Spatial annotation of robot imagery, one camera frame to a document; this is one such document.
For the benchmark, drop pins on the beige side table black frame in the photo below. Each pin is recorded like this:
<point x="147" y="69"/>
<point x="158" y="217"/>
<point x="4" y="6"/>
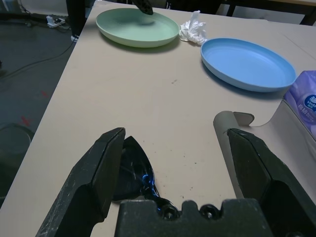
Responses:
<point x="306" y="17"/>

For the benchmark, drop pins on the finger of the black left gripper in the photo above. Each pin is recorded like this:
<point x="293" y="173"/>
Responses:
<point x="144" y="6"/>

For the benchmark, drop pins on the purple tissue pack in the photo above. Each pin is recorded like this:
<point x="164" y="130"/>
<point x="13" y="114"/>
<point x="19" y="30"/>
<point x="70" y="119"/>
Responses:
<point x="303" y="103"/>

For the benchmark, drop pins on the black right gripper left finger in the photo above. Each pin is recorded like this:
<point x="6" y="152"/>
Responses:
<point x="93" y="177"/>

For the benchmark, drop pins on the bystander black trouser leg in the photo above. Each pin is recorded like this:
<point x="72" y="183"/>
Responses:
<point x="76" y="17"/>

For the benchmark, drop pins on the white power strip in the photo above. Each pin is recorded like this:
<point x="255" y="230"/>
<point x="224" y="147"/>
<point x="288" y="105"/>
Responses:
<point x="54" y="22"/>

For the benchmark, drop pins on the light blue plastic plate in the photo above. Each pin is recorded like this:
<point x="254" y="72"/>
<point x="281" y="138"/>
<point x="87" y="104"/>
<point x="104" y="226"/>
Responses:
<point x="247" y="64"/>

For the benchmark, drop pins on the white shoe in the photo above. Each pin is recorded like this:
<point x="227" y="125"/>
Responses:
<point x="74" y="37"/>

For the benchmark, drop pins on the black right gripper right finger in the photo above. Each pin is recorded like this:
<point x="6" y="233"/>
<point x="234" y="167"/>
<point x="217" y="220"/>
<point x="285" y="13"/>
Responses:
<point x="259" y="168"/>

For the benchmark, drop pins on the grey glasses case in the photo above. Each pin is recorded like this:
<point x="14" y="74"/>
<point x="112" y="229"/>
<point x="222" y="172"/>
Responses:
<point x="284" y="133"/>

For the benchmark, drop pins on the light green plastic plate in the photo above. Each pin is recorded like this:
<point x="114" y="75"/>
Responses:
<point x="133" y="29"/>

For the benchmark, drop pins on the white tissue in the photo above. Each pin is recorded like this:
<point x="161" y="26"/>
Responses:
<point x="193" y="30"/>

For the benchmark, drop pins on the black sunglasses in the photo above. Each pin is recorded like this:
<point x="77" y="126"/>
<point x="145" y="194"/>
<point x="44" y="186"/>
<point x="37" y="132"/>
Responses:
<point x="134" y="170"/>

